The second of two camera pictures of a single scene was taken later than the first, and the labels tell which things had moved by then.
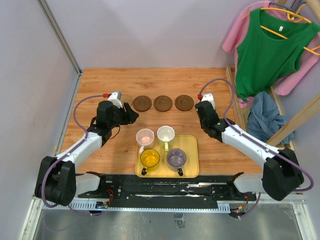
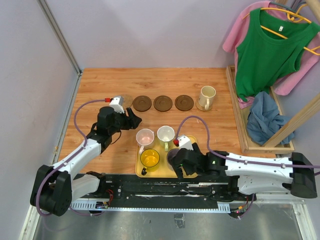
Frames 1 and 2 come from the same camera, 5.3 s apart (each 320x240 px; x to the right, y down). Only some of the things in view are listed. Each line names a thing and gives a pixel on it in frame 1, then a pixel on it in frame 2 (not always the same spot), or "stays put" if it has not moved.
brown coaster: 142,103 stays put
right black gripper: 200,122 → 177,169
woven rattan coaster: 127,98 stays put
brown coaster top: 184,102 stays put
